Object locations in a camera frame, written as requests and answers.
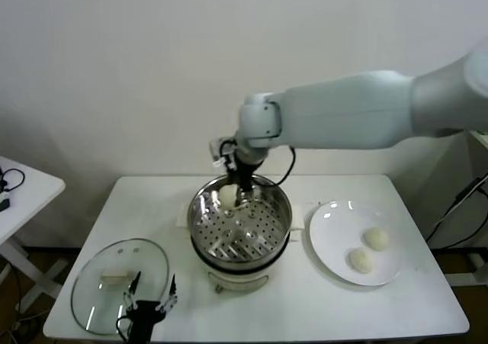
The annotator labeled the round glass pot lid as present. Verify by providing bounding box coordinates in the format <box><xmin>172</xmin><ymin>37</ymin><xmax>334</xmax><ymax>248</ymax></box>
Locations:
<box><xmin>70</xmin><ymin>238</ymin><xmax>170</xmax><ymax>336</ymax></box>

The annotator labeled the thin white cable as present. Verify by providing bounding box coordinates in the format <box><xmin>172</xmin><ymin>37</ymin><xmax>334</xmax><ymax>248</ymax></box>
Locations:
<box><xmin>13</xmin><ymin>311</ymin><xmax>50</xmax><ymax>332</ymax></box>

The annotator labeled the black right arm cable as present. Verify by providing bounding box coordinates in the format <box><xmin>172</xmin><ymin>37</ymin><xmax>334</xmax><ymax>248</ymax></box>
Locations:
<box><xmin>253</xmin><ymin>145</ymin><xmax>297</xmax><ymax>188</ymax></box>

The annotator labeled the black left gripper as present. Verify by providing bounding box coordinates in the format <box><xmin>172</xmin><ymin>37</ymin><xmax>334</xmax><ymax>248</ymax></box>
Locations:
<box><xmin>122</xmin><ymin>270</ymin><xmax>179</xmax><ymax>344</ymax></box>

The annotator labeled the white shelf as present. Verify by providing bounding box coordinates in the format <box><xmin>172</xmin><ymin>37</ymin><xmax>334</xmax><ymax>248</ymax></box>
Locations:
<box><xmin>467</xmin><ymin>129</ymin><xmax>488</xmax><ymax>158</ymax></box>

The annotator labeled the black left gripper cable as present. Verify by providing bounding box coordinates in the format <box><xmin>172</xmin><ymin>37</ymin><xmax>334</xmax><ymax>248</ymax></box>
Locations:
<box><xmin>115</xmin><ymin>315</ymin><xmax>133</xmax><ymax>340</ymax></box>

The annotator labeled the looped black thin cable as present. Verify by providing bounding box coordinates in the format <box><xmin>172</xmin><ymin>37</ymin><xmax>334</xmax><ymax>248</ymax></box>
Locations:
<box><xmin>0</xmin><ymin>167</ymin><xmax>27</xmax><ymax>195</ymax></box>

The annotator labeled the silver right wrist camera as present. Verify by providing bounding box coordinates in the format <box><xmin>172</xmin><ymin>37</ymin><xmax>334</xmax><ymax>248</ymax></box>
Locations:
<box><xmin>208</xmin><ymin>137</ymin><xmax>236</xmax><ymax>168</ymax></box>

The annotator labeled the white ceramic plate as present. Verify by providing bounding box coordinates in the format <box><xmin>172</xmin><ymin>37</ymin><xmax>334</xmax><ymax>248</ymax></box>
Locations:
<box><xmin>308</xmin><ymin>200</ymin><xmax>405</xmax><ymax>287</ymax></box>

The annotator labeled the perforated steel steamer basket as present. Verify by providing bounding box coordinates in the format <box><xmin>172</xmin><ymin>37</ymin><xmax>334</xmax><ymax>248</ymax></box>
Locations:
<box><xmin>188</xmin><ymin>172</ymin><xmax>294</xmax><ymax>265</ymax></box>

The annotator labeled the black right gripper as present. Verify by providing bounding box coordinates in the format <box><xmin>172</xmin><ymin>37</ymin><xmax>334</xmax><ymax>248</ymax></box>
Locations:
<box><xmin>227</xmin><ymin>149</ymin><xmax>266</xmax><ymax>210</ymax></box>

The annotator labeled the white steamed baozi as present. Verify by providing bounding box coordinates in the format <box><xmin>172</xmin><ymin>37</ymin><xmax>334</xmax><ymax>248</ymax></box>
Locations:
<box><xmin>346</xmin><ymin>246</ymin><xmax>377</xmax><ymax>274</ymax></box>
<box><xmin>362</xmin><ymin>227</ymin><xmax>390</xmax><ymax>251</ymax></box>
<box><xmin>220</xmin><ymin>185</ymin><xmax>238</xmax><ymax>210</ymax></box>

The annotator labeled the white side table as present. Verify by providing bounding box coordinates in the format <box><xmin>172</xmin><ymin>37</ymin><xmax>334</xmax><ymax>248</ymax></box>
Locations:
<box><xmin>0</xmin><ymin>155</ymin><xmax>72</xmax><ymax>317</ymax></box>

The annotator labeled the cream electric cooker pot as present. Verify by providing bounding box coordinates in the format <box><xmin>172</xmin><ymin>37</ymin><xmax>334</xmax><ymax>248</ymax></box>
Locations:
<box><xmin>175</xmin><ymin>202</ymin><xmax>306</xmax><ymax>294</ymax></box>

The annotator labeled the black power adapter cable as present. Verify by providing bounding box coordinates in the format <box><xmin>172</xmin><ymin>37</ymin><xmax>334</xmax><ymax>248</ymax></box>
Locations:
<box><xmin>425</xmin><ymin>174</ymin><xmax>488</xmax><ymax>244</ymax></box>

